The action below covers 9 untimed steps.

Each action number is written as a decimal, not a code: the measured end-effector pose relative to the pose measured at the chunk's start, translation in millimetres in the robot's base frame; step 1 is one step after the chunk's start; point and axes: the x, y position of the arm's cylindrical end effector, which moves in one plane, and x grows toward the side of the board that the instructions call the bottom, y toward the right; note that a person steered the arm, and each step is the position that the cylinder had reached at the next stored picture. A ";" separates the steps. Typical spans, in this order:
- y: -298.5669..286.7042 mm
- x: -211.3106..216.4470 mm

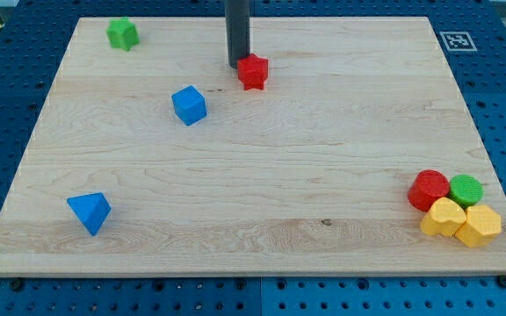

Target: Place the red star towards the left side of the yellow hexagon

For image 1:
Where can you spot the red star block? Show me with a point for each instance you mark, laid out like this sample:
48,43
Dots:
253,72

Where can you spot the green star block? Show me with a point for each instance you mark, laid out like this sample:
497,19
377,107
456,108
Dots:
122,33

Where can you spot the yellow hexagon block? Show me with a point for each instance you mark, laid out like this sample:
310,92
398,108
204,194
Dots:
482,226

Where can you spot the blue cube block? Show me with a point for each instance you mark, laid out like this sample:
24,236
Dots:
189,105

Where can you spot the light wooden board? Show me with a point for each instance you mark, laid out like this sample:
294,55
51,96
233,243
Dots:
307,177

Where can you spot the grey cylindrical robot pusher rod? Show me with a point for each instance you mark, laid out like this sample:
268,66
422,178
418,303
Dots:
237,29

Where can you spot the blue triangular prism block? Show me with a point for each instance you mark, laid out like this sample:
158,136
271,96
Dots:
91,210

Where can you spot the red cylinder block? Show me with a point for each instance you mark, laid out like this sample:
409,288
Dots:
428,186

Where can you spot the yellow heart block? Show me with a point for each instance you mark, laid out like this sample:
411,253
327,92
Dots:
445,217

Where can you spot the green cylinder block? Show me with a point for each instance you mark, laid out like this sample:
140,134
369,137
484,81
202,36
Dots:
465,190

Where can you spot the white fiducial marker tag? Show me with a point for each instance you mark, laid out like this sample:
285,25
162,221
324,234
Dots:
457,41

